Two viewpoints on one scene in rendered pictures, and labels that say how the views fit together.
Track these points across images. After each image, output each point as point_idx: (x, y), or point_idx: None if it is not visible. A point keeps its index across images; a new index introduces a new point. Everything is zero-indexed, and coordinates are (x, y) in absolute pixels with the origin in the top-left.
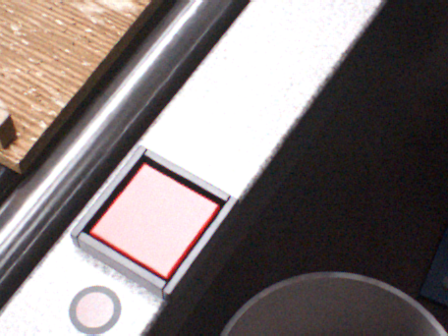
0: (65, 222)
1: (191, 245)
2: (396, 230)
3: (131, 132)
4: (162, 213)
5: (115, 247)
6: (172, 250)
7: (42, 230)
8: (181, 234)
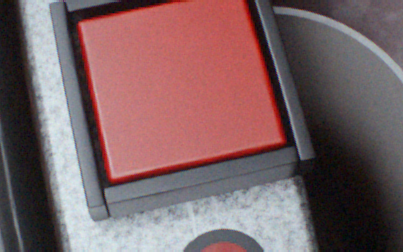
0: (31, 206)
1: (265, 71)
2: None
3: None
4: (182, 63)
5: (171, 166)
6: (251, 98)
7: (24, 242)
8: (238, 68)
